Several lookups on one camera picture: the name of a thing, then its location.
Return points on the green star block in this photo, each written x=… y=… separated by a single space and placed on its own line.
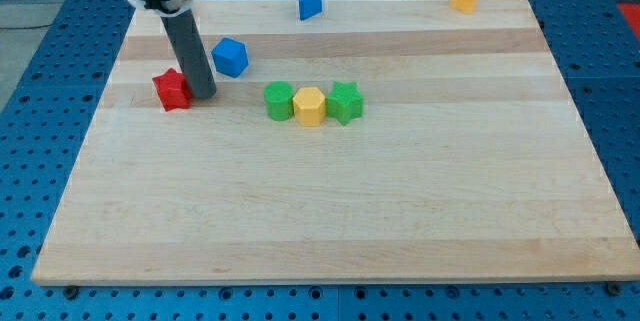
x=344 y=102

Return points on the blue triangle block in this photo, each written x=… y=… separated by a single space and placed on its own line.
x=309 y=8

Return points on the red star block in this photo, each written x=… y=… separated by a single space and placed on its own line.
x=172 y=90

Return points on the blue cube block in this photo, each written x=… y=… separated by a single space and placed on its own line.
x=230 y=57

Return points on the yellow hexagon block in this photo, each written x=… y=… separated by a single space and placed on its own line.
x=309 y=106

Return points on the wooden board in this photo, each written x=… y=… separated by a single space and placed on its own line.
x=470 y=163

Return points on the green circle block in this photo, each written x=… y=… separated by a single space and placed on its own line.
x=278 y=98

